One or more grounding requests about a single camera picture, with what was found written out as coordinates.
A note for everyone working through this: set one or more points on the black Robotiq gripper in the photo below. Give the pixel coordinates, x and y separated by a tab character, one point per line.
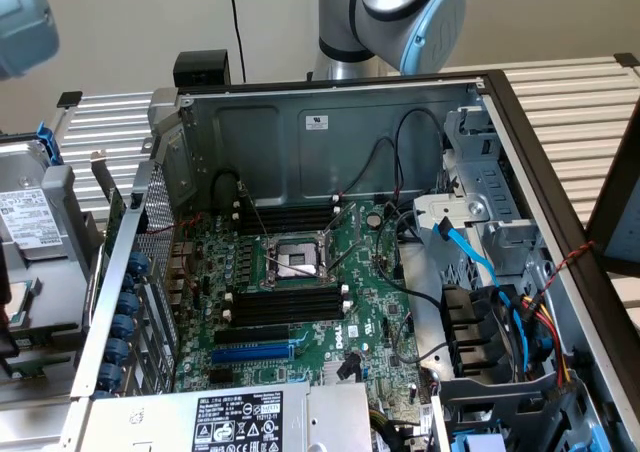
4	282

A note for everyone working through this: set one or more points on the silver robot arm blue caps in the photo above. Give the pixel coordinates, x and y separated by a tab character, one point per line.
380	2

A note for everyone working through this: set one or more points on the black RAM slot white latches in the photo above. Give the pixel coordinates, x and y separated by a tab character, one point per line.
290	208
287	301
287	316
290	221

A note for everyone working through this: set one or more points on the silver CPU chip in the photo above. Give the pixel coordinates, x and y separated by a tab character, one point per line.
25	304

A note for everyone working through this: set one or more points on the grey drive unit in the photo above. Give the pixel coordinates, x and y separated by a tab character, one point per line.
60	272

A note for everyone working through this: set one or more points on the silver hard disk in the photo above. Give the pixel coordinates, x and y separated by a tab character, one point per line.
30	212

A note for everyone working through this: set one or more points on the blue card latch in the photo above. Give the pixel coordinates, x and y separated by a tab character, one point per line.
122	326
138	263
128	304
116	349
111	374

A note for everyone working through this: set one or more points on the green graphics card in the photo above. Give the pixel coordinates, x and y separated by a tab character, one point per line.
116	212

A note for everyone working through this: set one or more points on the blue disk carrier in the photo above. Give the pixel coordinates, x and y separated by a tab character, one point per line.
47	142

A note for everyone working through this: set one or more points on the black table end cap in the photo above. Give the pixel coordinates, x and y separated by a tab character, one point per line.
70	99
627	60

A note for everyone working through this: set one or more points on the short black expansion slot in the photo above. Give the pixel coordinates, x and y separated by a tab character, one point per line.
224	377

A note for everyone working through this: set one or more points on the long black expansion slot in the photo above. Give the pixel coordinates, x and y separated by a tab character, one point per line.
250	336

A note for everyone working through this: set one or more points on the blue expansion slot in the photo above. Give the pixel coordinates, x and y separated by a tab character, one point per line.
250	355

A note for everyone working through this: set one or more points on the thin metal locking lever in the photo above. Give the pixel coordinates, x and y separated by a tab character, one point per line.
345	258
254	209

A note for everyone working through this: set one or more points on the CPU socket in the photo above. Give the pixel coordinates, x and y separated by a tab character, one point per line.
292	257

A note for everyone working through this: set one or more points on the black box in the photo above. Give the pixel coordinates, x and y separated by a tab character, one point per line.
200	67

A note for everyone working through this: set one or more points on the silver finned heatsink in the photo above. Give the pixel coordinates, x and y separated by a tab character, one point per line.
329	374

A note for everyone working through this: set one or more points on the white case sticker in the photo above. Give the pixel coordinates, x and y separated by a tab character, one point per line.
314	122

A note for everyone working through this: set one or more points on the silver power supply with label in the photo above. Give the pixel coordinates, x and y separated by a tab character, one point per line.
330	417

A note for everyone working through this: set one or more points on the black angled plug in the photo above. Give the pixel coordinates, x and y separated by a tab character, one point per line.
347	367

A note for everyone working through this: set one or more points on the silver socket cover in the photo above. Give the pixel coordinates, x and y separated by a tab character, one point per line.
356	219

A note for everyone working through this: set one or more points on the green motherboard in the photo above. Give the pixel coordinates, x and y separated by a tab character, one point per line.
370	292

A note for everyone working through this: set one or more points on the coin battery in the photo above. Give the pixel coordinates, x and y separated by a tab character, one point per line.
374	219

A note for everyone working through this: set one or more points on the open grey PC case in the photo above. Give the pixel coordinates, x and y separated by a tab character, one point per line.
360	117

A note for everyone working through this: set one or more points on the dark grey plastic disk bay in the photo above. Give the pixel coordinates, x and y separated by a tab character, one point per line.
500	397

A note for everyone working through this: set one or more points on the silver metal disk bay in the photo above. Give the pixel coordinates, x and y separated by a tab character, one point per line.
505	187

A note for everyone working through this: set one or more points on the blue plastic clip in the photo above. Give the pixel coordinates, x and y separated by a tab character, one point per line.
599	434

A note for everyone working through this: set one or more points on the dark leaning panel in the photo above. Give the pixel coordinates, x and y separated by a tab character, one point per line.
612	187

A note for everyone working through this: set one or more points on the silver drive bracket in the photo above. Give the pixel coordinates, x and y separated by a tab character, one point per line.
425	207

